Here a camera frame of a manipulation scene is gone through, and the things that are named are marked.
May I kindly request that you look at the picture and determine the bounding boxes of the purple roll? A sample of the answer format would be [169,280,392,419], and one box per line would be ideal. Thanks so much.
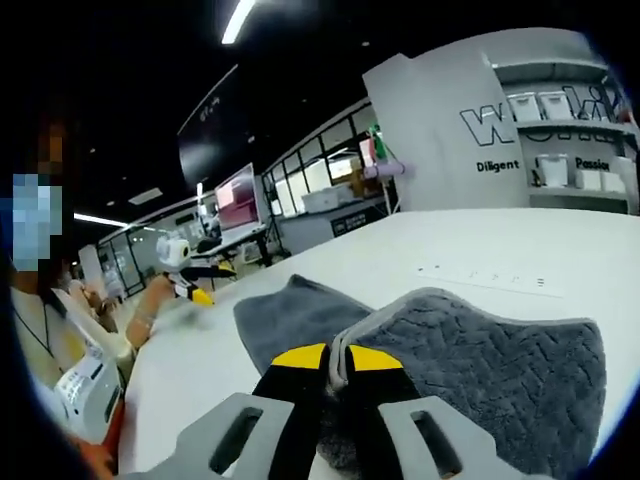
[363,161,417,181]

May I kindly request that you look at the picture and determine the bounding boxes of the ceiling light strip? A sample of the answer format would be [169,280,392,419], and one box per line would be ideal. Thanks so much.
[221,0,257,46]

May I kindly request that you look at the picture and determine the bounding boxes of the person's left hand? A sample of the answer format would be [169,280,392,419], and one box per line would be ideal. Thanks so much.
[143,273,179,315]

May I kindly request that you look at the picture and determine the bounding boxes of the grey towel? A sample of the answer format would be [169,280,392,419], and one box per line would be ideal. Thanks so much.
[233,273,608,480]

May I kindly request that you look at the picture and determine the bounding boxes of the white table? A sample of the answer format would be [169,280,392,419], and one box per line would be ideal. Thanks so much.
[119,206,640,480]

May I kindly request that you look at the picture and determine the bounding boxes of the person's orange trousers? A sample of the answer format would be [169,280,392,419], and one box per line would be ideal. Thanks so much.
[69,399,127,480]

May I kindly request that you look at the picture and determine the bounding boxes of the row of white storage bins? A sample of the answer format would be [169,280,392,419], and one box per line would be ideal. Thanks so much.
[508,88,632,195]

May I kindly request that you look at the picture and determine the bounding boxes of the hanging black banner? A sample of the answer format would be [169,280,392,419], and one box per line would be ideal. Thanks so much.
[176,63,242,195]

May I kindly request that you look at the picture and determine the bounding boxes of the white chest device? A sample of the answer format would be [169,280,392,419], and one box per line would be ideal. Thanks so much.
[53,348,125,445]

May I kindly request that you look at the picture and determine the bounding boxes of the grey metal shelf rack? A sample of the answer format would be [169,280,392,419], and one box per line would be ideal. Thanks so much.
[481,53,640,214]

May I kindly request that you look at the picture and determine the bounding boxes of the small coloured flag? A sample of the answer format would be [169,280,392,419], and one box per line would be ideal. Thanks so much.
[366,126,390,167]

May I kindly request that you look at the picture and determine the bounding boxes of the white monitor desk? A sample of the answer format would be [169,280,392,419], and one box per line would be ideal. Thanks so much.
[192,223,282,269]

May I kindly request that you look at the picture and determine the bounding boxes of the computer monitor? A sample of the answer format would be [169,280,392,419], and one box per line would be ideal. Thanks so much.
[213,162,265,234]

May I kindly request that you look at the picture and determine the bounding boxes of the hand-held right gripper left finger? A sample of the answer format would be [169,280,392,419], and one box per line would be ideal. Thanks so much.
[172,343,332,480]

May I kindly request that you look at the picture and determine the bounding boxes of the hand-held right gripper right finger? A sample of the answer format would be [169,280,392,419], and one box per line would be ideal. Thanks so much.
[347,344,502,480]

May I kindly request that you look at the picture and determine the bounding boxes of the black sign board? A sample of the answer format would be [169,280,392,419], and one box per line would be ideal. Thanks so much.
[329,206,392,240]

